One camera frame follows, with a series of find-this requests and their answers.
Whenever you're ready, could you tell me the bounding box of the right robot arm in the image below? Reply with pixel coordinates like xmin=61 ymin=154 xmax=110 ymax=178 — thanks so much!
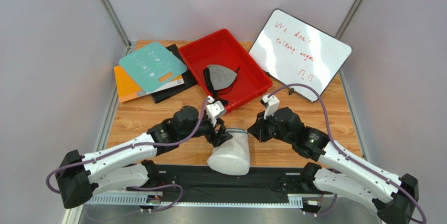
xmin=248 ymin=108 xmax=420 ymax=223

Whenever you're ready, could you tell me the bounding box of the teal cutting board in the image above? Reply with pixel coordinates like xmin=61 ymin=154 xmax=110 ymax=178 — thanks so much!
xmin=119 ymin=42 xmax=187 ymax=93

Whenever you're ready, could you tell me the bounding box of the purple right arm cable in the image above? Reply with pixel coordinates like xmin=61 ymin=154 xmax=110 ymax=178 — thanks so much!
xmin=266 ymin=83 xmax=428 ymax=224

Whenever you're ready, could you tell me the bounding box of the black folder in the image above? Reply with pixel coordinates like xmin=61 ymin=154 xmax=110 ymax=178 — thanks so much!
xmin=151 ymin=44 xmax=197 ymax=103

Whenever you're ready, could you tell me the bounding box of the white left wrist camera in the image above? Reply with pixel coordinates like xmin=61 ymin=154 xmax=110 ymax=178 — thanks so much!
xmin=205 ymin=96 xmax=227 ymax=126

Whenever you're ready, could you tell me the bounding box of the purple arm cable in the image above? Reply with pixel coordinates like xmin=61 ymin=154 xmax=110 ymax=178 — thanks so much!
xmin=266 ymin=83 xmax=428 ymax=224
xmin=45 ymin=96 xmax=212 ymax=194

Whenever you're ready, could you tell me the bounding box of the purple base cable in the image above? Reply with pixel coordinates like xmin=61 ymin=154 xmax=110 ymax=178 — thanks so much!
xmin=132 ymin=184 xmax=184 ymax=214

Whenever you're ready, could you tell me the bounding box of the white whiteboard with writing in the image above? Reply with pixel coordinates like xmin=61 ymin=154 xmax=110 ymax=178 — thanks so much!
xmin=249 ymin=8 xmax=353 ymax=102

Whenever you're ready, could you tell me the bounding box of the red plastic tray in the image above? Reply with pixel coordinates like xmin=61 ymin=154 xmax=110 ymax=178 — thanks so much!
xmin=179 ymin=29 xmax=272 ymax=112

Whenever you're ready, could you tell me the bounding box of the orange folder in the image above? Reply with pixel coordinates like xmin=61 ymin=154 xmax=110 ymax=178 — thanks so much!
xmin=114 ymin=66 xmax=185 ymax=103

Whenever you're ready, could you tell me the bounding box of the white mesh laundry bag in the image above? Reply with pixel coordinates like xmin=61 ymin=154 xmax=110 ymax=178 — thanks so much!
xmin=207 ymin=128 xmax=251 ymax=176

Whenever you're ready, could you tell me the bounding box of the grey black bra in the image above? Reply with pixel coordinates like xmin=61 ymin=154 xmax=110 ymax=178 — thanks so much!
xmin=203 ymin=65 xmax=240 ymax=106

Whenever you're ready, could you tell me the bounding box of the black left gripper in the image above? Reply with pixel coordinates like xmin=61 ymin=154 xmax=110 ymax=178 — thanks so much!
xmin=179 ymin=113 xmax=233 ymax=147

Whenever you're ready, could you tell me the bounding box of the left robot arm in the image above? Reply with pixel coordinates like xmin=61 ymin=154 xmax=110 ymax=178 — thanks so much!
xmin=54 ymin=102 xmax=232 ymax=209

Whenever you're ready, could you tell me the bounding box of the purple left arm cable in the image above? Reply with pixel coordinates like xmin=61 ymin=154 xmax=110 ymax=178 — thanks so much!
xmin=45 ymin=96 xmax=212 ymax=194

